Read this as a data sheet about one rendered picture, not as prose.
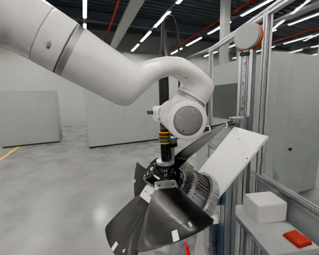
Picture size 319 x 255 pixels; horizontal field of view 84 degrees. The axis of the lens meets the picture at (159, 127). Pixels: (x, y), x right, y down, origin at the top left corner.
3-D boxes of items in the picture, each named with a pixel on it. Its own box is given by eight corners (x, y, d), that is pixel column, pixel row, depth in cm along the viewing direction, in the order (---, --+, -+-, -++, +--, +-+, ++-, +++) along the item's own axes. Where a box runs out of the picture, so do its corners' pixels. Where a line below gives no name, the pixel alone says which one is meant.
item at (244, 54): (237, 151, 120) (241, 53, 110) (245, 152, 116) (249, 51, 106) (235, 151, 118) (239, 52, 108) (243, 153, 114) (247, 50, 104)
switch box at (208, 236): (225, 243, 112) (227, 211, 109) (233, 255, 103) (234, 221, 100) (202, 246, 110) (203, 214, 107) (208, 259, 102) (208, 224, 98)
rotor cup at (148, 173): (160, 187, 90) (139, 173, 87) (177, 165, 89) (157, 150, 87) (164, 204, 76) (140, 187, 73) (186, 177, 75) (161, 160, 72)
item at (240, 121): (236, 127, 117) (236, 114, 115) (247, 128, 112) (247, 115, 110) (228, 129, 110) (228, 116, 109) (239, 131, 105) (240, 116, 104)
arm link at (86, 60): (96, -6, 33) (203, 81, 48) (56, 72, 34) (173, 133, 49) (103, -28, 25) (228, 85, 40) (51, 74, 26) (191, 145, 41)
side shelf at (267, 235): (263, 206, 114) (263, 202, 114) (319, 254, 79) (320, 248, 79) (228, 210, 111) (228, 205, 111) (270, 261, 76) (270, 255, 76)
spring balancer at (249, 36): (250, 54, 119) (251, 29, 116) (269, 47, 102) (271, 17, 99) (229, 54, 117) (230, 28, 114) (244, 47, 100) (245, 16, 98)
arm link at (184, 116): (171, 90, 48) (154, 121, 48) (184, 88, 35) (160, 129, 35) (196, 106, 49) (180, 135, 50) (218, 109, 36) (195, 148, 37)
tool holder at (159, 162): (168, 158, 77) (168, 135, 75) (181, 161, 71) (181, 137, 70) (152, 163, 71) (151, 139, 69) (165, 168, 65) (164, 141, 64)
